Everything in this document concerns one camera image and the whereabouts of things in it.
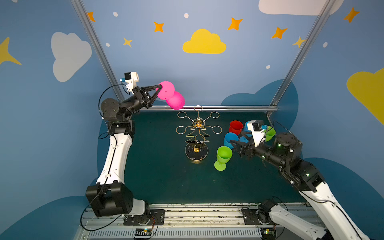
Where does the blue wine glass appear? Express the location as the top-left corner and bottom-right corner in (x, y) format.
(224, 133), (239, 149)
(239, 121), (253, 143)

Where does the green wine glass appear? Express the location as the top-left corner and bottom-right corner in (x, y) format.
(214, 146), (233, 172)
(265, 126), (276, 142)

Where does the red wine glass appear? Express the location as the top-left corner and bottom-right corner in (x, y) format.
(229, 120), (244, 135)

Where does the pink wine glass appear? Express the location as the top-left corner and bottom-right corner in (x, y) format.
(158, 81), (185, 110)

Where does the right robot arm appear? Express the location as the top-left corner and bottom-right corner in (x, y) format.
(230, 133), (369, 240)

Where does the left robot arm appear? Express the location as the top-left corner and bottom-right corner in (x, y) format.
(86, 85), (163, 217)

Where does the right circuit board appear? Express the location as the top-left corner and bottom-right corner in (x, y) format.
(261, 228), (276, 240)

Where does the circuit board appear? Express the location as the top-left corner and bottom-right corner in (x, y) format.
(261, 228), (276, 240)
(134, 228), (155, 239)

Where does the left circuit board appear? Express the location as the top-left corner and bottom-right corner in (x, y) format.
(134, 228), (155, 239)

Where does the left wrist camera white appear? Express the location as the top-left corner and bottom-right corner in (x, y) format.
(120, 72), (139, 95)

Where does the gold wire glass rack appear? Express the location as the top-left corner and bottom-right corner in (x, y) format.
(176, 105), (223, 164)

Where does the back aluminium frame bar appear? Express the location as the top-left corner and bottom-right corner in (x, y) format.
(141, 105), (278, 112)

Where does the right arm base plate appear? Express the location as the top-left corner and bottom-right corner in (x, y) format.
(241, 208), (280, 225)

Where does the aluminium front rail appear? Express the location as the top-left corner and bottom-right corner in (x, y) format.
(73, 203), (334, 240)

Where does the left aluminium frame post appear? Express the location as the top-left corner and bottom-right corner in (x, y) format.
(71, 0), (120, 85)

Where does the aluminium frame post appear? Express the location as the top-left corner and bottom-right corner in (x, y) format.
(270, 0), (336, 109)
(71, 0), (120, 85)

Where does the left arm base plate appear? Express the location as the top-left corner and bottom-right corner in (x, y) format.
(123, 209), (165, 226)

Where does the right aluminium frame post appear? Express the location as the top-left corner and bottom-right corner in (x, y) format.
(270, 0), (336, 109)

